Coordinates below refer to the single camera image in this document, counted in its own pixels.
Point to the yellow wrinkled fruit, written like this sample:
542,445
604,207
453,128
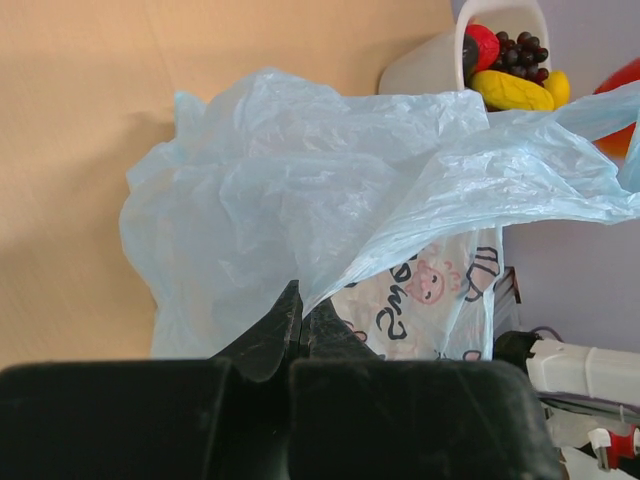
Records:
503,91

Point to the white plastic basket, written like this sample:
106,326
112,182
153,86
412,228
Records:
436,66

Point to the dark purple grape bunch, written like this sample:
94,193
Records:
522,57

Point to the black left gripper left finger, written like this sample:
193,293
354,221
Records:
224,417

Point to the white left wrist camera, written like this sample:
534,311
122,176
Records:
590,395

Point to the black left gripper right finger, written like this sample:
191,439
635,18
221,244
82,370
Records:
356,416

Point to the light blue printed plastic bag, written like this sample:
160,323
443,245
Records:
391,206

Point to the red apple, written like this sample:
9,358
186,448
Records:
480,49

